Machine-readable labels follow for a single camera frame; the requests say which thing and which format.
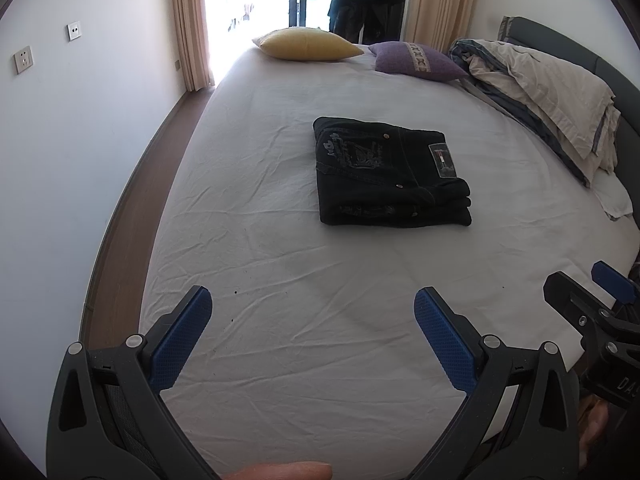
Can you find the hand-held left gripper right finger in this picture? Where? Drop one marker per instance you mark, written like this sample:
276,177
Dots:
445,340

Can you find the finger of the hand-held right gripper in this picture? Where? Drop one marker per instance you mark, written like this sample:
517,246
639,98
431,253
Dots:
612,280
570,297

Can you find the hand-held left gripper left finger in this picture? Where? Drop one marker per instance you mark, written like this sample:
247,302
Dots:
182,340

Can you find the black denim pants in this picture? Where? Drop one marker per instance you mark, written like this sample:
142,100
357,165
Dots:
370,180

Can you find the person's right hand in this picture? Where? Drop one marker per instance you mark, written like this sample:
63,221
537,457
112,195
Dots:
595,425

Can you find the person's left hand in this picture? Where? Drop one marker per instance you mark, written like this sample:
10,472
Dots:
280,471

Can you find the white pillow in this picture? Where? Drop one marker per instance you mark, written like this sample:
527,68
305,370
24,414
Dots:
616,200

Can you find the bed with white sheet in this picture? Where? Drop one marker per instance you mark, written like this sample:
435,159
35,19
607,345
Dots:
300,285

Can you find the beige and grey folded quilt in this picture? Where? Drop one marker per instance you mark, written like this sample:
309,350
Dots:
545,85

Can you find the dark grey bed headboard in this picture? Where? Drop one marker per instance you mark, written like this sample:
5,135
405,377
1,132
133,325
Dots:
610,65

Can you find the purple patterned pillow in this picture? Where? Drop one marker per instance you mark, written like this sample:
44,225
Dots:
415,60

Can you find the beige curtain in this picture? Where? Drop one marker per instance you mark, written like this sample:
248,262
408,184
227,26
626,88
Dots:
440,5
192,25

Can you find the yellow pillow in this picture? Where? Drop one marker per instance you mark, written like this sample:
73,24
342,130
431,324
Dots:
305,45

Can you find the dark clothes on chair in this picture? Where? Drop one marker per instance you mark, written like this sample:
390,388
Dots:
362,7

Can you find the white wall socket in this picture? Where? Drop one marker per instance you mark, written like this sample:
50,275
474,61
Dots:
23,60
74,30

